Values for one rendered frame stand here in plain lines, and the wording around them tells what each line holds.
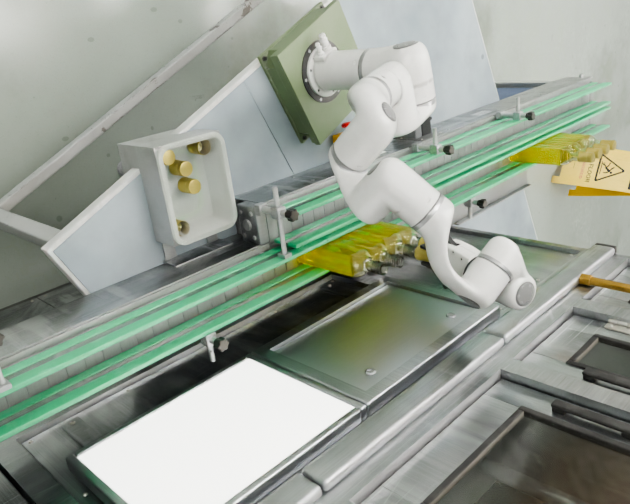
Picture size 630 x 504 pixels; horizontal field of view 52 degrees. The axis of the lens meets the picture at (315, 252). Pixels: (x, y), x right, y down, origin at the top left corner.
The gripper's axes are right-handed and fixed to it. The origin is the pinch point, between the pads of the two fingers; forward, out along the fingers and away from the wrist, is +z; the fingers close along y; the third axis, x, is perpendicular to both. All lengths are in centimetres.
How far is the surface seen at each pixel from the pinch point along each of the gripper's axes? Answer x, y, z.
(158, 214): 53, 18, 27
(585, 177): -271, -72, 175
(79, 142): 57, 28, 87
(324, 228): 15.9, 5.9, 20.3
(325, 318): 23.0, -12.8, 11.8
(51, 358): 83, 3, 5
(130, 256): 61, 9, 28
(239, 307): 42.9, -3.8, 13.8
